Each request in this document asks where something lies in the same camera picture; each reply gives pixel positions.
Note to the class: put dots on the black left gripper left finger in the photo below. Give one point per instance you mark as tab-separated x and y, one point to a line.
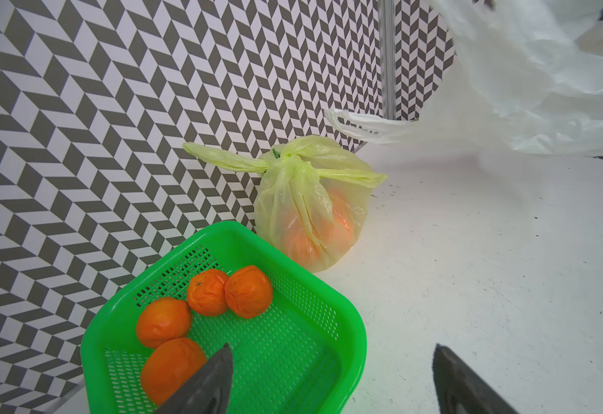
208	390

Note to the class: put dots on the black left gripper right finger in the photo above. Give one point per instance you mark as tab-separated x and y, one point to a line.
460	390

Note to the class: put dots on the orange fruit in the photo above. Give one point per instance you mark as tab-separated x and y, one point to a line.
163	320
206	293
169	367
248	292

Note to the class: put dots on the yellow-green plastic bag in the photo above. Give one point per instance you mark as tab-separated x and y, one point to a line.
312	199

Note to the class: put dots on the white printed plastic bag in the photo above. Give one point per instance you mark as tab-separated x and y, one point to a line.
527	76

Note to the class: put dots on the green plastic basket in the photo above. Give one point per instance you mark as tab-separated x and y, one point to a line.
305	354

